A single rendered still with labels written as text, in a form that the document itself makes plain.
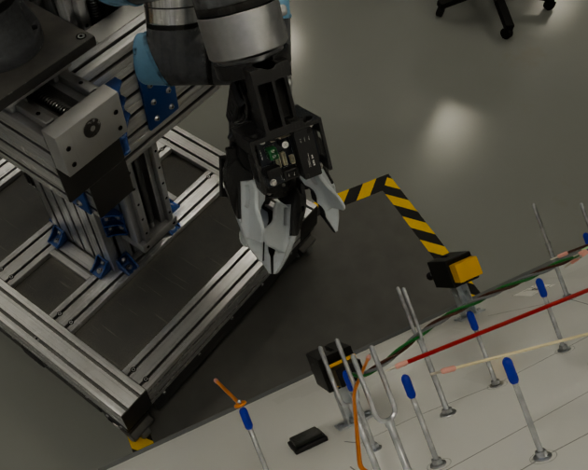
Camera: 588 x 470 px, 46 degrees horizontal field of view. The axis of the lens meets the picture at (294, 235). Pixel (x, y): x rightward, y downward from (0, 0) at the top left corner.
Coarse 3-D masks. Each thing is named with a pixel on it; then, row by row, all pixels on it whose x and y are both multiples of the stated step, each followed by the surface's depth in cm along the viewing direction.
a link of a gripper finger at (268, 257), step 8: (264, 208) 90; (264, 216) 90; (272, 216) 90; (264, 224) 90; (240, 232) 86; (240, 240) 86; (264, 248) 90; (272, 248) 90; (264, 256) 90; (272, 256) 89; (264, 264) 90; (272, 264) 89; (272, 272) 89
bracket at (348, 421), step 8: (344, 392) 80; (336, 400) 80; (344, 400) 80; (344, 408) 78; (344, 416) 79; (352, 416) 80; (368, 416) 79; (336, 424) 80; (344, 424) 79; (352, 424) 78
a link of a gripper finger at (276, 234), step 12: (276, 204) 86; (288, 204) 88; (276, 216) 86; (288, 216) 88; (264, 228) 85; (276, 228) 86; (288, 228) 88; (264, 240) 84; (276, 240) 86; (288, 240) 88; (276, 252) 89; (288, 252) 88; (276, 264) 88
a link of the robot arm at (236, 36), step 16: (272, 0) 63; (224, 16) 64; (240, 16) 58; (256, 16) 58; (272, 16) 59; (208, 32) 59; (224, 32) 58; (240, 32) 58; (256, 32) 58; (272, 32) 59; (208, 48) 61; (224, 48) 59; (240, 48) 59; (256, 48) 59; (272, 48) 60; (224, 64) 61
